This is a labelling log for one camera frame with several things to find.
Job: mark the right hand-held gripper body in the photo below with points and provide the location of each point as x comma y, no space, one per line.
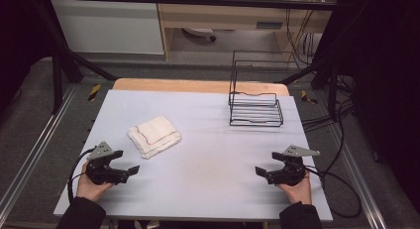
290,172

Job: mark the black curtain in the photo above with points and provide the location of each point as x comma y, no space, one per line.
16,40
386,73

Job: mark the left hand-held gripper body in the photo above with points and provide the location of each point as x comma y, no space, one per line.
99,171

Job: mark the white towel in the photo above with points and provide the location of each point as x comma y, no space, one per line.
153,136

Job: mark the wooden desk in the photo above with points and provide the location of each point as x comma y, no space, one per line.
224,16

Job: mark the yellow black floor tape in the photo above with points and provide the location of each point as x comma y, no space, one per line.
307,97
94,92

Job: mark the chair base with caster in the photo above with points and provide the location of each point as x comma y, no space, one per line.
199,32

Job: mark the white cabinet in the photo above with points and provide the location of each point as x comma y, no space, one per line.
105,27

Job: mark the aluminium rail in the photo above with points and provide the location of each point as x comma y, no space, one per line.
36,149
360,176

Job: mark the black metal frame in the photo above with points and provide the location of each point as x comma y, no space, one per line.
57,70

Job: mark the person's left hand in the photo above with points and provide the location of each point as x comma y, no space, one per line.
89,189

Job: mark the person's right hand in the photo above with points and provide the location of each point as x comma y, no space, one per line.
298,191

